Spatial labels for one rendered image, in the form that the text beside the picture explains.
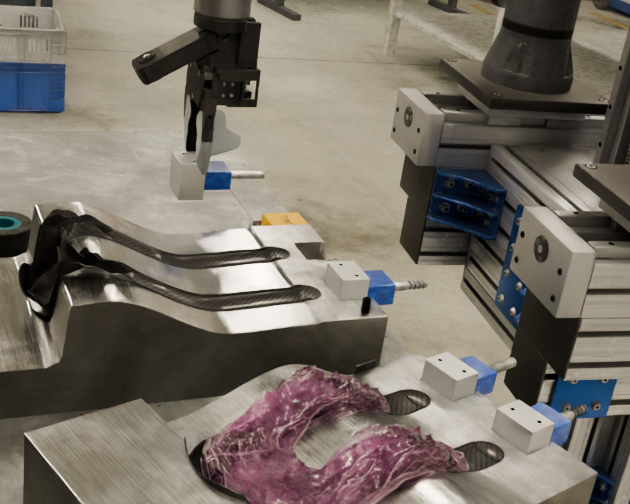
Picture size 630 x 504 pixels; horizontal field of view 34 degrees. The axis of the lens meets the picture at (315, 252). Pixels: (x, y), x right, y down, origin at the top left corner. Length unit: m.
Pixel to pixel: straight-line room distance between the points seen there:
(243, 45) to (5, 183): 0.51
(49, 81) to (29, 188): 2.80
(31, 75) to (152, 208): 2.86
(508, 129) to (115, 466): 1.02
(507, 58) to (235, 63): 0.51
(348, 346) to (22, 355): 0.37
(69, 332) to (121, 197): 0.61
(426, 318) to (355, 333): 1.95
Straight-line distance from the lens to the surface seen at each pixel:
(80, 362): 1.11
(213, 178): 1.43
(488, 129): 1.69
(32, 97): 4.50
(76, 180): 1.73
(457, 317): 3.19
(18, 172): 1.75
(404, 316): 3.13
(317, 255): 1.38
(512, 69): 1.71
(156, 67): 1.36
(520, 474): 1.06
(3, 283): 1.27
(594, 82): 5.28
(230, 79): 1.38
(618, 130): 1.62
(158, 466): 0.90
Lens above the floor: 1.46
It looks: 25 degrees down
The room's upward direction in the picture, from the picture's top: 8 degrees clockwise
